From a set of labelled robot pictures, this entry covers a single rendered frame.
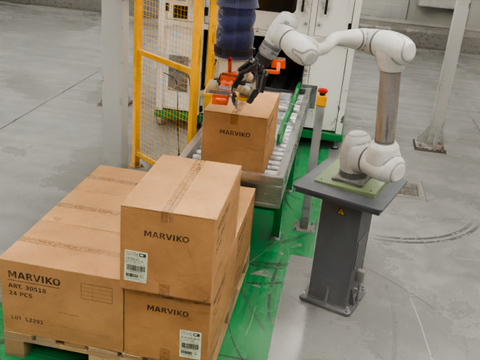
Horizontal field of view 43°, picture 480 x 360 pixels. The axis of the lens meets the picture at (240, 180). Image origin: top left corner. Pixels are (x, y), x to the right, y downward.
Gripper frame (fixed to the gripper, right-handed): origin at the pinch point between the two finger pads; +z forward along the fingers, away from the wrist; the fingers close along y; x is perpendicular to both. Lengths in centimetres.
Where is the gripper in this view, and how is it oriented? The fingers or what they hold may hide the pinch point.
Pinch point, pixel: (242, 93)
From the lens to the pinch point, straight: 285.2
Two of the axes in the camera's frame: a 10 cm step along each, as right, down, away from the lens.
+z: -5.2, 7.8, 3.5
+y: 4.9, 6.1, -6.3
